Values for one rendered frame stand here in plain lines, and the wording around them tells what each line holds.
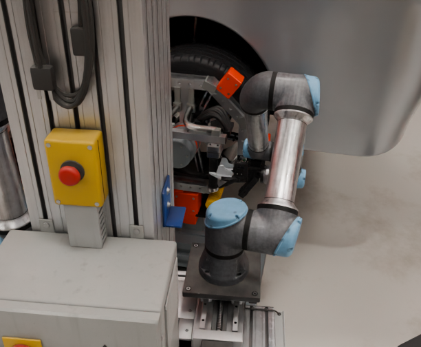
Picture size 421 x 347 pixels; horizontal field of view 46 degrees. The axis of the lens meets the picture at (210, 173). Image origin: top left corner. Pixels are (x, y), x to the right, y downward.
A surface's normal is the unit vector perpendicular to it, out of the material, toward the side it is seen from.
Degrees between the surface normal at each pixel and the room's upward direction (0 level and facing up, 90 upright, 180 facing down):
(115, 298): 0
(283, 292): 0
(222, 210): 7
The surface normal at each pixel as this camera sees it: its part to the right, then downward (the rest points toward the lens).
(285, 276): 0.02, -0.85
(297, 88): -0.17, -0.25
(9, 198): 0.50, 0.43
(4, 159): 0.72, 0.34
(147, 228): -0.09, 0.52
